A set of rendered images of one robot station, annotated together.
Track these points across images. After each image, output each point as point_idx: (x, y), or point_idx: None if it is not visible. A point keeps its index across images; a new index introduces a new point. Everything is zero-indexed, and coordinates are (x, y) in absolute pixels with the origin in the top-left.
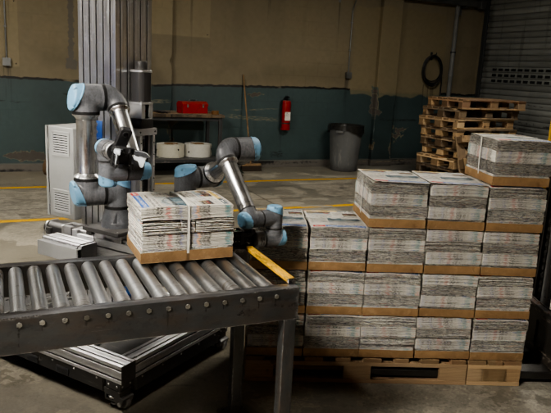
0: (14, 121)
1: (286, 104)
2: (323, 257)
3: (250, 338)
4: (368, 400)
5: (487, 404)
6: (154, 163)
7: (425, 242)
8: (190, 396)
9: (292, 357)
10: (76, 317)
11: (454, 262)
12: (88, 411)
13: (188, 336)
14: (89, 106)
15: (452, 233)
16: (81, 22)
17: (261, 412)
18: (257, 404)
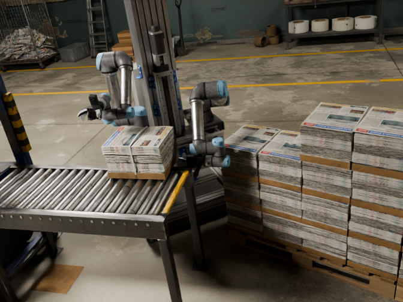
0: (239, 11)
1: None
2: (268, 176)
3: (229, 217)
4: (296, 285)
5: None
6: (174, 93)
7: (351, 180)
8: (189, 244)
9: (169, 262)
10: (36, 217)
11: (379, 202)
12: (134, 238)
13: (201, 205)
14: (105, 68)
15: (376, 178)
16: (124, 0)
17: (217, 270)
18: (220, 263)
